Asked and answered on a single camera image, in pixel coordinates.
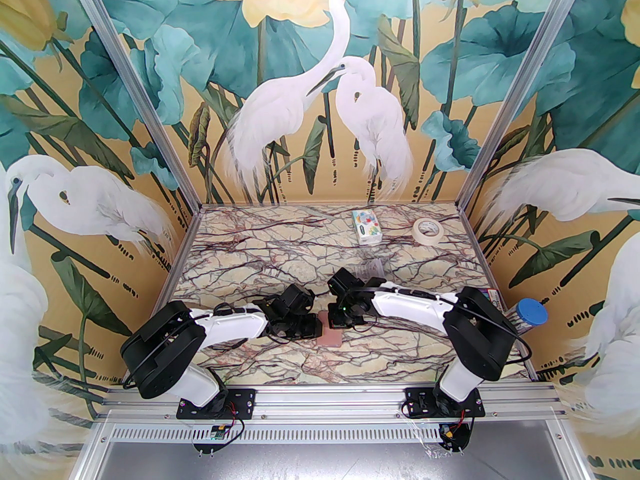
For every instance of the clear tube blue lid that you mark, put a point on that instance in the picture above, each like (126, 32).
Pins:
(531, 313)

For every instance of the cream masking tape roll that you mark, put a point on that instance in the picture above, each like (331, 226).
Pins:
(425, 235)

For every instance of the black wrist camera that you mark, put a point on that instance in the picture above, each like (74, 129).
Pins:
(295, 298)
(346, 282)

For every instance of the white patterned tissue pack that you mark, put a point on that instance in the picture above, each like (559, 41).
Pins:
(367, 228)

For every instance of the aluminium frame post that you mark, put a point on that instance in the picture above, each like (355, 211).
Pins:
(141, 88)
(518, 88)

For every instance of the aluminium front rail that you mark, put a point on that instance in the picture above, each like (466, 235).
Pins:
(325, 403)

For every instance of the clear acrylic card stand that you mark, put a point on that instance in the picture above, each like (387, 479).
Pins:
(374, 269)

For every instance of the colourful marker pen pack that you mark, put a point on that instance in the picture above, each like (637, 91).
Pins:
(492, 298)

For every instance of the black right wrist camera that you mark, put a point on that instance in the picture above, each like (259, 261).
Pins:
(346, 282)

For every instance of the small controller circuit board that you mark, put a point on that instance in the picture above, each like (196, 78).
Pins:
(217, 433)
(452, 435)

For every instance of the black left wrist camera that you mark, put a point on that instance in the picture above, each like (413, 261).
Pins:
(295, 298)

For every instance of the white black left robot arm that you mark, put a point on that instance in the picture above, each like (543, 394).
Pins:
(230, 325)

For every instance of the pink leather card holder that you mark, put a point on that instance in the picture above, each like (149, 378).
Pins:
(331, 338)

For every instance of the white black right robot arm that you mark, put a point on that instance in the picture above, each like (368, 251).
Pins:
(415, 305)

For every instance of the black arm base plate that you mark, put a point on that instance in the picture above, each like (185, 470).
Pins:
(245, 400)
(417, 403)

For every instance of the perforated metal panel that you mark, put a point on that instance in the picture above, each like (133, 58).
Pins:
(325, 460)

